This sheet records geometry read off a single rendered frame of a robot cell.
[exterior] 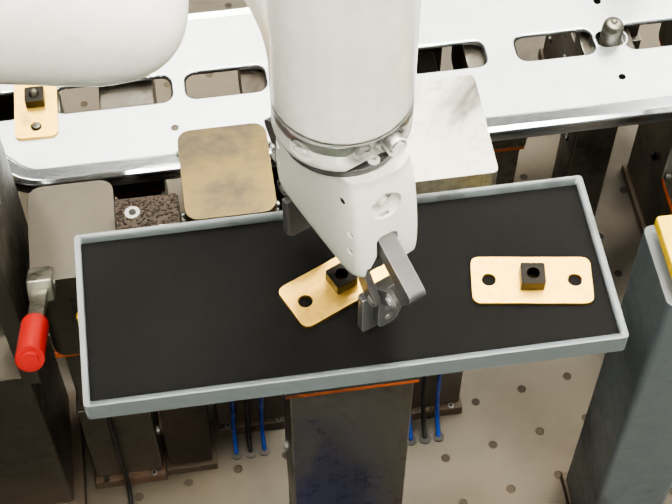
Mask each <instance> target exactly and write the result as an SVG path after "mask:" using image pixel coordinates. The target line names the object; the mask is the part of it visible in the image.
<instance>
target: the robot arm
mask: <svg viewBox="0 0 672 504"><path fill-rule="evenodd" d="M244 1H245V2H246V4H247V5H248V7H249V9H250V11H251V13H252V14H253V17H254V19H255V21H256V23H257V25H258V28H259V30H260V33H261V36H262V39H263V42H264V46H265V50H266V55H267V62H268V77H269V93H270V108H271V116H270V117H268V118H266V119H265V120H264V123H265V126H266V129H267V132H268V135H269V138H270V141H271V143H272V144H274V146H275V147H274V148H272V149H271V152H272V155H271V157H272V159H273V160H274V161H275V162H276V164H277V171H278V176H279V180H277V185H278V188H279V190H280V191H281V193H282V194H283V195H284V196H287V197H285V198H283V199H282V209H283V227H284V231H285V232H286V233H287V235H289V236H290V235H291V236H294V235H296V234H298V233H300V232H302V231H303V230H305V229H307V228H309V227H311V226H312V227H313V229H314V230H315V231H316V232H317V234H318V235H319V236H320V237H321V239H322V240H323V241H324V243H325V244H326V245H327V246H328V248H329V249H330V250H331V251H332V253H333V254H334V255H335V256H336V257H337V259H338V260H339V261H340V262H341V264H342V265H343V266H344V267H345V268H346V269H347V270H348V271H349V272H350V273H351V274H353V275H355V276H357V277H358V280H359V282H360V285H361V288H362V290H363V292H362V293H361V294H360V295H359V296H358V326H359V328H360V329H361V330H362V331H363V332H365V331H367V330H369V329H370V328H372V327H374V326H376V325H378V326H379V327H381V326H384V325H386V324H388V323H390V322H391V321H393V320H394V319H395V318H396V317H397V315H398V312H399V311H400V310H401V306H404V305H408V304H410V303H412V302H414V301H416V300H417V299H419V298H421V297H423V296H424V295H426V291H425V289H424V287H423V285H422V283H421V281H420V279H419V277H418V275H417V273H416V272H415V270H414V268H413V266H412V264H411V262H410V260H409V259H408V257H407V255H406V254H408V253H409V252H411V251H412V250H414V248H415V245H416V239H417V199H416V187H415V178H414V173H413V167H412V162H411V158H410V154H409V151H408V149H407V147H406V146H407V140H406V139H407V138H408V136H409V134H410V132H411V128H412V124H413V114H414V98H415V87H416V73H417V58H418V44H419V29H420V15H421V0H244ZM188 8H189V0H0V84H5V85H35V86H63V87H101V86H112V85H117V84H122V83H128V82H133V81H136V80H139V79H142V78H144V77H146V76H148V75H150V74H152V73H154V72H155V71H157V70H159V69H160V68H161V67H163V66H164V65H165V64H166V63H167V62H168V61H169V60H170V59H171V58H172V57H173V55H174V54H175V53H176V52H177V50H178V48H179V47H180V45H181V43H182V40H183V37H184V34H185V31H186V26H187V21H188ZM383 264H384V266H385V268H386V269H387V271H388V273H389V275H388V276H386V277H385V278H383V279H381V280H379V281H377V282H376V283H374V280H373V278H372V275H371V272H370V271H372V270H374V269H375V268H377V267H379V266H381V265H383Z"/></svg>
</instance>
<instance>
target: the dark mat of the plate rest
mask: <svg viewBox="0 0 672 504"><path fill-rule="evenodd" d="M81 249H82V266H83V283H84V299H85V316H86V333H87V349H88V366H89V383H90V399H91V401H98V400H106V399H114V398H122V397H129V396H137V395H145V394H153V393H160V392H168V391H176V390H184V389H191V388H199V387H207V386H215V385H223V384H230V383H238V382H246V381H254V380H261V379H269V378H277V377H285V376H292V375H300V374H308V373H316V372H324V371H331V370H339V369H347V368H355V367H362V366H370V365H378V364H386V363H393V362H401V361H409V360H417V359H425V358H432V357H440V356H448V355H456V354H463V353H471V352H479V351H487V350H494V349H502V348H510V347H518V346H526V345H533V344H541V343H549V342H557V341H564V340H572V339H580V338H588V337H595V336H603V335H611V334H619V330H618V326H617V323H616V320H615V316H614V313H613V309H612V306H611V302H610V299H609V296H608V292H607V289H606V285H605V282H604V279H603V275H602V272H601V268H600V265H599V262H598V258H597V255H596V251H595V248H594V244H593V241H592V238H591V234H590V231H589V227H588V224H587V221H586V217H585V214H584V210H583V207H582V204H581V200H580V197H579V193H578V190H577V186H576V185H570V186H562V187H554V188H545V189H537V190H529V191H520V192H512V193H504V194H495V195H487V196H479V197H470V198H462V199H454V200H445V201H437V202H429V203H421V204H417V239H416V245H415V248H414V250H412V251H411V252H409V253H408V254H406V255H407V257H408V259H409V260H410V262H411V264H412V266H413V268H414V270H415V272H416V273H417V275H418V277H419V279H420V281H421V283H422V285H423V287H424V289H425V291H426V295H424V296H423V297H421V298H419V299H417V300H416V301H414V302H412V303H410V304H408V305H404V306H401V310H400V311H399V312H398V315H397V317H396V318H395V319H394V320H393V321H391V322H390V323H388V324H386V325H384V326H381V327H379V326H378V325H376V326H374V327H372V328H370V329H369V330H367V331H365V332H363V331H362V330H361V329H360V328H359V326H358V302H357V303H355V304H353V305H352V306H350V307H348V308H346V309H345V310H343V311H341V312H339V313H337V314H336V315H334V316H332V317H330V318H329V319H327V320H325V321H323V322H321V323H320V324H318V325H316V326H314V327H312V328H309V329H308V328H304V327H302V326H301V325H300V323H299V322H298V321H297V319H296V318H295V317H294V315H293V314H292V313H291V311H290V310H289V309H288V307H287V306H286V305H285V303H284V302H283V301H282V299H281V298H280V295H279V290H280V288H281V287H282V286H284V285H286V284H287V283H289V282H291V281H293V280H295V279H297V278H298V277H300V276H302V275H304V274H306V273H307V272H309V271H311V270H313V269H315V268H317V267H318V266H320V265H322V264H324V263H326V262H328V261H329V260H331V259H333V258H335V257H336V256H335V255H334V254H333V253H332V251H331V250H330V249H329V248H328V246H327V245H326V244H325V243H324V241H323V240H322V239H321V237H320V236H319V235H318V234H317V232H316V231H315V230H314V229H313V227H312V226H311V227H309V228H307V229H305V230H303V231H302V232H300V233H298V234H296V235H294V236H291V235H290V236H289V235H287V233H286V232H285V231H284V227H283V220H279V221H271V222H262V223H254V224H246V225H237V226H229V227H221V228H212V229H204V230H196V231H187V232H179V233H171V234H162V235H154V236H146V237H137V238H129V239H121V240H112V241H104V242H96V243H87V244H82V245H81ZM475 257H584V258H586V259H588V260H589V262H590V265H591V274H592V283H593V292H594V299H593V302H592V303H591V304H589V305H478V304H476V303H474V301H473V300H472V288H471V272H470V263H471V260H472V259H473V258H475Z"/></svg>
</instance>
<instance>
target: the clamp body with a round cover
mask: <svg viewBox="0 0 672 504"><path fill-rule="evenodd" d="M177 145H178V150H176V152H175V154H176V157H177V158H179V164H180V173H181V182H182V191H183V200H184V209H185V212H182V217H183V218H182V220H183V222H190V221H199V220H207V219H216V218H224V217H232V216H241V215H249V214H257V213H266V212H274V211H279V207H280V202H279V201H277V199H276V192H275V186H274V179H273V173H272V166H271V159H270V153H269V147H270V145H271V143H270V140H267V133H266V130H265V128H264V127H263V126H262V125H260V124H257V123H247V124H238V125H230V126H221V127H212V128H204V129H195V130H188V131H185V132H183V133H181V134H180V135H179V137H178V139H177ZM214 413H215V421H216V430H217V435H218V436H222V435H230V434H232V439H233V447H234V450H233V451H232V453H231V457H232V458H233V459H235V460H238V459H240V458H241V457H242V452H241V450H239V449H238V443H237V435H236V434H237V433H245V432H246V437H247V445H248V448H246V449H245V452H244V454H245V456H246V457H247V458H254V457H255V456H256V454H257V451H256V449H255V448H254V447H252V441H251V432H253V431H260V435H261V443H262V446H261V447H260V449H259V453H260V454H261V455H262V456H267V455H269V453H270V448H269V447H268V446H266V439H265V430H268V429H275V428H283V427H285V423H284V408H283V395H277V396H269V397H261V398H254V399H246V400H238V401H231V402H223V403H215V404H214Z"/></svg>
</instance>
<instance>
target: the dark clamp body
mask: <svg viewBox="0 0 672 504"><path fill-rule="evenodd" d="M114 201H115V196H114V192H113V188H112V185H111V184H110V183H108V182H107V181H104V180H95V181H87V182H78V183H70V184H61V185H52V186H44V187H38V188H35V189H33V190H32V191H31V192H30V193H29V195H28V197H27V212H28V240H29V268H37V267H46V266H52V267H53V269H54V274H55V281H56V285H57V286H56V294H55V299H54V300H52V301H47V308H46V315H45V317H46V319H47V320H48V322H49V333H50V336H51V339H52V343H53V346H54V354H55V357H56V358H61V357H65V358H66V361H67V364H68V367H69V370H70V374H71V377H72V380H73V383H74V386H75V389H76V405H77V414H78V417H79V420H80V423H81V426H82V429H83V432H84V435H85V438H86V441H87V446H88V448H89V451H90V454H91V457H92V460H93V463H94V471H95V484H96V487H97V488H98V489H101V488H109V487H116V486H124V485H126V487H127V493H128V500H129V501H128V502H127V503H126V504H138V503H137V502H136V501H135V500H133V495H132V488H131V484H139V483H146V482H153V481H161V480H167V479H168V473H167V466H166V455H165V444H164V434H163V429H162V424H161V420H160V415H159V411H153V412H146V413H138V414H130V415H123V416H115V417H107V418H99V419H88V418H87V415H86V411H85V408H84V405H83V392H82V374H81V357H80V339H79V321H78V304H77V286H76V269H75V251H74V237H75V236H76V235H82V234H90V233H98V232H107V231H115V230H116V229H115V216H114Z"/></svg>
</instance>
